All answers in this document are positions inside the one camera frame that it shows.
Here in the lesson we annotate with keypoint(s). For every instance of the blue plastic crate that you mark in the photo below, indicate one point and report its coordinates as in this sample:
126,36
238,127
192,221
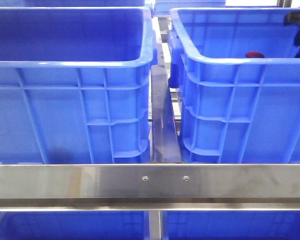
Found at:
74,85
236,110

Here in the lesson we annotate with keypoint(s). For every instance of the left blue plastic crate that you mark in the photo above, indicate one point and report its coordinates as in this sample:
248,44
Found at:
74,85

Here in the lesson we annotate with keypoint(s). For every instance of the rear right blue crate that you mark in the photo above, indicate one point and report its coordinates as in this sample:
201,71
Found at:
163,7

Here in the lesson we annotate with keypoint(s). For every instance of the rear left blue crate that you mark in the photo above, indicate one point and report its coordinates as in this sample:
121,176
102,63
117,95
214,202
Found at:
76,3

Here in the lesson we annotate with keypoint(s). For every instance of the lower left blue crate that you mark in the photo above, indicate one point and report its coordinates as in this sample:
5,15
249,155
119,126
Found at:
75,225

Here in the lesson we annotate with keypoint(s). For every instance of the right blue plastic crate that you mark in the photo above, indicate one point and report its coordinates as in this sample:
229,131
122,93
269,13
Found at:
236,110

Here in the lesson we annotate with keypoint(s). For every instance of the steel rack centre divider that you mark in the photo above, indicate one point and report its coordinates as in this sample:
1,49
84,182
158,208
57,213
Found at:
165,145

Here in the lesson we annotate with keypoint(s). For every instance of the steel rack front rail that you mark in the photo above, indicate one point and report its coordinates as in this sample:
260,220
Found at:
150,187

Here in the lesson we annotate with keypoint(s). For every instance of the lower right blue crate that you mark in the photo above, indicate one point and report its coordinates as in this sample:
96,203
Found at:
231,225

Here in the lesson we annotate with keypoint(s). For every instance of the red mushroom push button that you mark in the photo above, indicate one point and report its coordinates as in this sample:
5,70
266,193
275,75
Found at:
254,54

